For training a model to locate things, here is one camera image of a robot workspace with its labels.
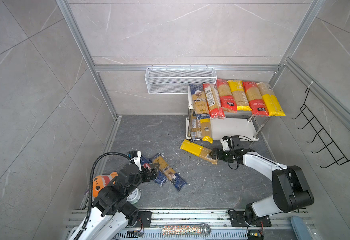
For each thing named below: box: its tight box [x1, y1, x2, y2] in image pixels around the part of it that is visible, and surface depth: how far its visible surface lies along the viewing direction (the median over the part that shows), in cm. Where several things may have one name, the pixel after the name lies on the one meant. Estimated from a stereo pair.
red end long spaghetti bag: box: [217, 78, 238, 114], surface depth 78 cm
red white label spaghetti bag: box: [202, 83, 226, 120], surface depth 76 cm
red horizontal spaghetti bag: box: [243, 81, 270, 117], surface depth 79 cm
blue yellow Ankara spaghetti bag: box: [189, 83, 211, 119], surface depth 77 cm
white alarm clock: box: [126, 188, 141, 205], surface depth 78 cm
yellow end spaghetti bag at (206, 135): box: [200, 118, 213, 144], surface depth 100 cm
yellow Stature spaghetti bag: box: [227, 80, 253, 111], surface depth 80 cm
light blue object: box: [290, 215, 313, 240], surface depth 71 cm
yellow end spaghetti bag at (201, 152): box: [179, 139, 218, 165], surface depth 99 cm
